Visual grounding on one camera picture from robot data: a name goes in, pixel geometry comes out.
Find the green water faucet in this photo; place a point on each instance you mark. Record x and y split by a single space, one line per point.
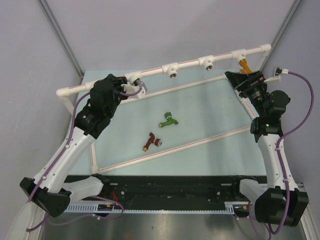
169 120

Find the aluminium frame post left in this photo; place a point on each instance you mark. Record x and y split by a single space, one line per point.
57 30

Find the dark red water faucet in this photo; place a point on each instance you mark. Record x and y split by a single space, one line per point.
152 140

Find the aluminium frame post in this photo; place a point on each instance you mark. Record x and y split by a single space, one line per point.
266 57
57 30

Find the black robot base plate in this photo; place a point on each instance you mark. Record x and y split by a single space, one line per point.
174 193

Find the aluminium frame post right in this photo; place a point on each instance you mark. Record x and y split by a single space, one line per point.
266 57

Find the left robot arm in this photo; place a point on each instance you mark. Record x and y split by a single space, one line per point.
47 189

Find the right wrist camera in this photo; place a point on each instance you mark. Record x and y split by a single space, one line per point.
278 72

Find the yellow water faucet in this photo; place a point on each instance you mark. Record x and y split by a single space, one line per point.
245 69

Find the light blue table mat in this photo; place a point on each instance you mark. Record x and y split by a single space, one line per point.
203 111

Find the white PVC pipe frame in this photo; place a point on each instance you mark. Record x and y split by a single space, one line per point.
171 70

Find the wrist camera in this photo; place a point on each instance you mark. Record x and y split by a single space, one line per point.
137 90
278 72

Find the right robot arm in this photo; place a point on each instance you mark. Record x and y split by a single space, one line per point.
281 202

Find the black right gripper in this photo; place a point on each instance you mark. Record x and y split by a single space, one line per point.
236 79

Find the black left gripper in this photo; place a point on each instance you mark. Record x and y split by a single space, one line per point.
117 81

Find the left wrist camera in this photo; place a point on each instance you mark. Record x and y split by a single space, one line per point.
137 90

